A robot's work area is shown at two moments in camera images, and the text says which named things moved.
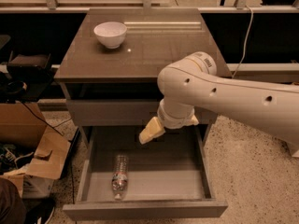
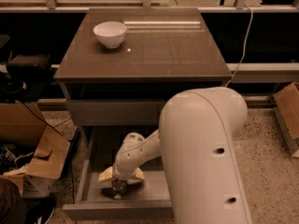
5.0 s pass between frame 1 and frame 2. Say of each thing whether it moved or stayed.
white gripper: moved
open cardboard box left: stayed
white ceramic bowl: stayed
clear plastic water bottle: stayed
